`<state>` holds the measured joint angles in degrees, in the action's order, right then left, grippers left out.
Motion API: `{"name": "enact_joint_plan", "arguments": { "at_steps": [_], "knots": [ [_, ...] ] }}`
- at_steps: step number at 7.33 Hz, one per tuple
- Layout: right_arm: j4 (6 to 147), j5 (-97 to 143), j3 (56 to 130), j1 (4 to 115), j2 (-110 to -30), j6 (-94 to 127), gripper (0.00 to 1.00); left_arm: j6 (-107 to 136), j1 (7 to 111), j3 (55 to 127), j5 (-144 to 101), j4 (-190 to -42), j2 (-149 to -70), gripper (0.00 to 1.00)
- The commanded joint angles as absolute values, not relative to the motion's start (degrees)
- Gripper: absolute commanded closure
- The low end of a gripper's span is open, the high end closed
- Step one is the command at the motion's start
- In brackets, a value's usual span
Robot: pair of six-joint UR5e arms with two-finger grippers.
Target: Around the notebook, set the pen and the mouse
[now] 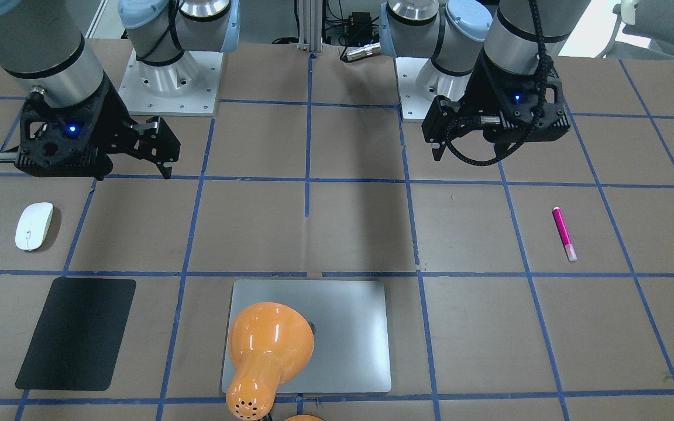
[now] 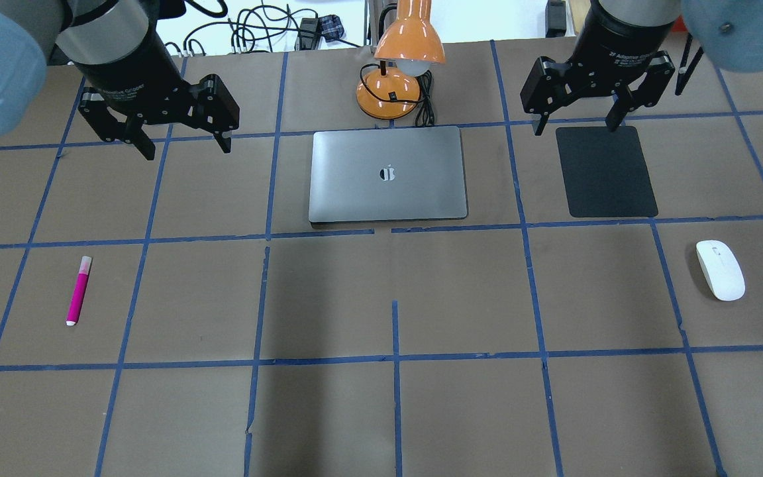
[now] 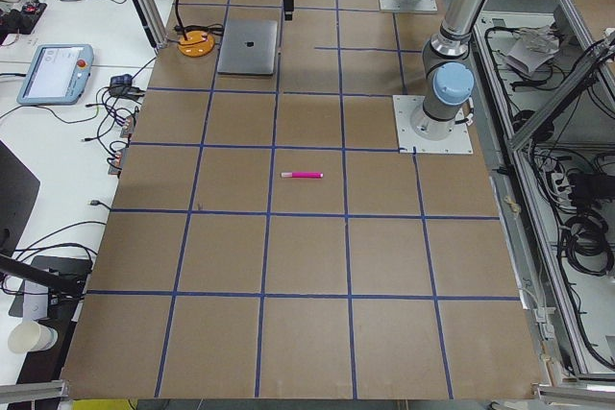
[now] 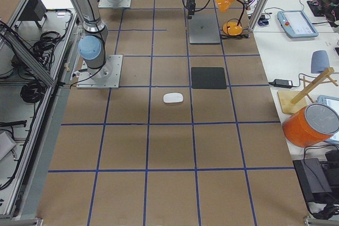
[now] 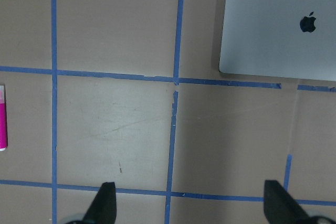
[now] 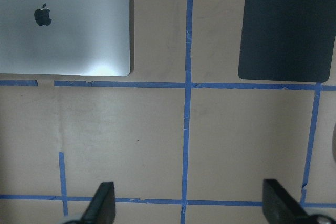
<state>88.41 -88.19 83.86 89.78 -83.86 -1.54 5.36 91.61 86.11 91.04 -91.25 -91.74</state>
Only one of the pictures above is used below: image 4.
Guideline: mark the white computer mouse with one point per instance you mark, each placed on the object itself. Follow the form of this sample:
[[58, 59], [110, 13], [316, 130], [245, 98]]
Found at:
[[173, 98]]

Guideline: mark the silver laptop notebook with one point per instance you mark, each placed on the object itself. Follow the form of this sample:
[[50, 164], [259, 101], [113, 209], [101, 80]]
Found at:
[[203, 29]]

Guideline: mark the black mousepad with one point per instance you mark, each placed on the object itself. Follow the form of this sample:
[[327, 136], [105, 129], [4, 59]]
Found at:
[[208, 78]]

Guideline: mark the blue teach pendant tablet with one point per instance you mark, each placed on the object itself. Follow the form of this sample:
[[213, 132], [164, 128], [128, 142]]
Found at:
[[296, 24]]

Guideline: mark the black power adapter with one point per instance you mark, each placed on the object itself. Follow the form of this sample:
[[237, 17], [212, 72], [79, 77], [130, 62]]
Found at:
[[282, 83]]

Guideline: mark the wooden stand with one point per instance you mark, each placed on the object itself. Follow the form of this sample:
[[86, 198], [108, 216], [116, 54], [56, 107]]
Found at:
[[292, 101]]

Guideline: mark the orange cylindrical container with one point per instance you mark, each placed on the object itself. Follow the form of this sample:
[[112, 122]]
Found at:
[[305, 128]]

